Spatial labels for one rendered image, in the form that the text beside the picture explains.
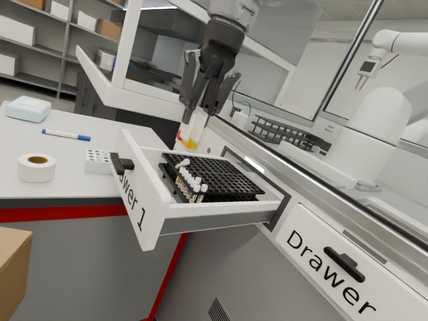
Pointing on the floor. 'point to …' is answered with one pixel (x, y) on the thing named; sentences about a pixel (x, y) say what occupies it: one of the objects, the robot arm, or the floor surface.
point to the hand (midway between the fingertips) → (193, 125)
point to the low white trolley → (80, 225)
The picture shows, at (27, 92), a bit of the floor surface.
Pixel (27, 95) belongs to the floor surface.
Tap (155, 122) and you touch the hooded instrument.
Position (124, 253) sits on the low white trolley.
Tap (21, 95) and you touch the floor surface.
